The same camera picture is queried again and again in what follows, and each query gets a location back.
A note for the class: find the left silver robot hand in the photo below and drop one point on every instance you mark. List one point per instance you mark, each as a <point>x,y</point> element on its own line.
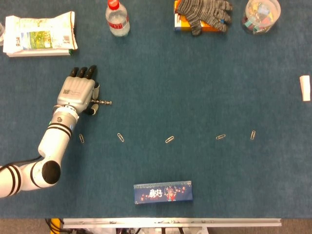
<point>75,92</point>

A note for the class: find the magnetic bead rod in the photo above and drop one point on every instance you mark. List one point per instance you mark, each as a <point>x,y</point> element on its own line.
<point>103,102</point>

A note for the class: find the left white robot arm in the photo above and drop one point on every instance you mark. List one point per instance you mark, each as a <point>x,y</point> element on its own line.
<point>56,139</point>

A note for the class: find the clear jar of binder clips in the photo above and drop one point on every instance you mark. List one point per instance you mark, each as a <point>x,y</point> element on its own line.
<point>260,17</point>

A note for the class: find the green packet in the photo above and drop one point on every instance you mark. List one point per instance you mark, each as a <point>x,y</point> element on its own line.
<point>71,52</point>

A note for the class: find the white flat box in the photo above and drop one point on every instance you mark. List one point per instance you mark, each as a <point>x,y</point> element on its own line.
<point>36,53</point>

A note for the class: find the white crumpled snack bag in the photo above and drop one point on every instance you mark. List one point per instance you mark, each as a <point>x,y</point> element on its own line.
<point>39,31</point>

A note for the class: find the clear bottle red cap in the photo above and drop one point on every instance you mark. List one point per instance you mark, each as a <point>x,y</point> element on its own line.
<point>117,20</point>

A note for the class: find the orange blue white box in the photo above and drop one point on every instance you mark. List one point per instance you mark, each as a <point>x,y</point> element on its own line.
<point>179,25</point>

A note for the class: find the blue printed long box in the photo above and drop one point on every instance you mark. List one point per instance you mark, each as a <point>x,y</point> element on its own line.
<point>163,193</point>

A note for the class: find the grey striped knit glove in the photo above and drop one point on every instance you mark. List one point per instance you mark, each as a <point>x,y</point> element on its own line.
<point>204,13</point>

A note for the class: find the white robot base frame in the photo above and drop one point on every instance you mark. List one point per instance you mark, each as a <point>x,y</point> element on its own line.
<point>146,230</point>

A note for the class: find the aluminium table rail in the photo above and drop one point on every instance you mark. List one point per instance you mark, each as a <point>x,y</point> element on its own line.
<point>170,222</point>

